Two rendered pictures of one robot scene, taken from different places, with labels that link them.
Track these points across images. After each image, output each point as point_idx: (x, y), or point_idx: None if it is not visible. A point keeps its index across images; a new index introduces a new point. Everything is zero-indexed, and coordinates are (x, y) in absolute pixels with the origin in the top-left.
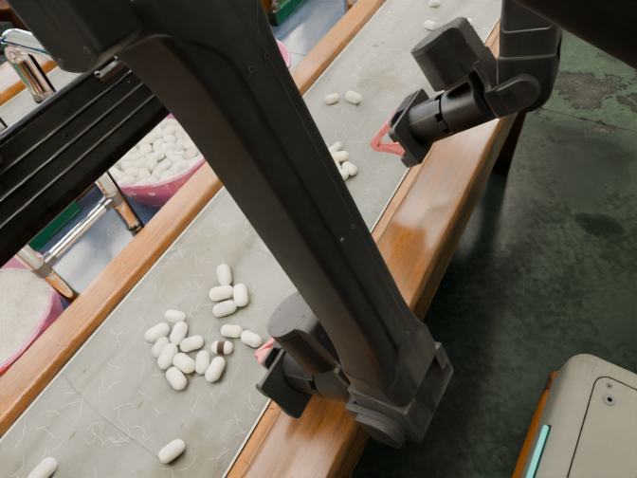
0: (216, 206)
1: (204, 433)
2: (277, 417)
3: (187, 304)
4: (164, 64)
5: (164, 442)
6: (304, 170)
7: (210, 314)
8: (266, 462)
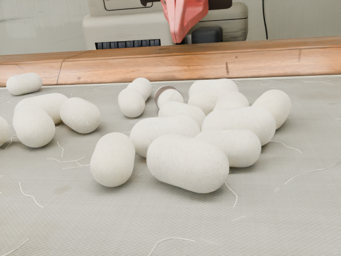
0: None
1: (312, 92)
2: (235, 52)
3: (60, 178)
4: None
5: None
6: None
7: (91, 140)
8: (283, 45)
